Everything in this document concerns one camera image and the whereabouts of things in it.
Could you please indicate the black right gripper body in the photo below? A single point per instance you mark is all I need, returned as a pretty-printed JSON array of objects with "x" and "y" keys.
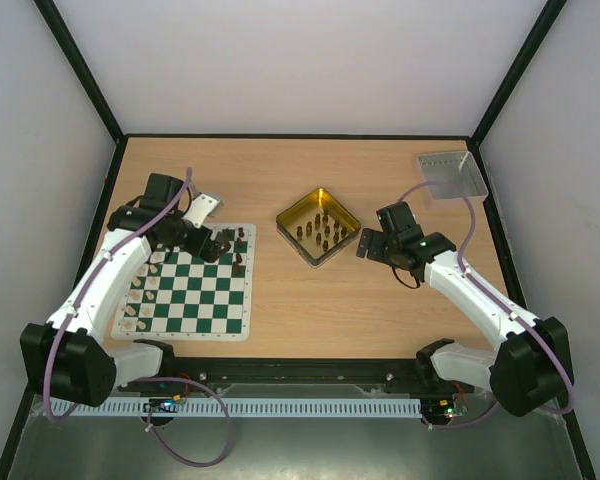
[{"x": 371, "y": 244}]

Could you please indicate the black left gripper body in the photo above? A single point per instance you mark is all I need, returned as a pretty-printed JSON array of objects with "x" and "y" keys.
[{"x": 197, "y": 246}]

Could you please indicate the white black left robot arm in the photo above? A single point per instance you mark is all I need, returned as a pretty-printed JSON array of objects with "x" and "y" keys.
[{"x": 64, "y": 357}]

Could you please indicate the gold square tin box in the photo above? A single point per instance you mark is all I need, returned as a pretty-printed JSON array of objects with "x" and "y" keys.
[{"x": 317, "y": 226}]

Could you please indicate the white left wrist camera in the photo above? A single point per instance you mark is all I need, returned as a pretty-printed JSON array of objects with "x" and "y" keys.
[{"x": 202, "y": 207}]

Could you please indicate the green white chess board mat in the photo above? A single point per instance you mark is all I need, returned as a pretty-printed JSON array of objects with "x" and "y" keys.
[{"x": 178, "y": 297}]

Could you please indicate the black aluminium front rail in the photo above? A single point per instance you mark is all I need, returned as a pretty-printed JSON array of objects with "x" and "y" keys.
[{"x": 395, "y": 376}]

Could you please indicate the silver pink tin lid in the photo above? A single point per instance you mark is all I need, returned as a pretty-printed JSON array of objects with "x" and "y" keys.
[{"x": 451, "y": 176}]

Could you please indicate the light blue slotted cable duct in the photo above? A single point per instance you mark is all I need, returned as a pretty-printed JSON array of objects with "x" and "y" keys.
[{"x": 255, "y": 408}]

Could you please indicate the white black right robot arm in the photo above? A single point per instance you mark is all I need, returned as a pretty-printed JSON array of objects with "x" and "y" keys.
[{"x": 528, "y": 362}]

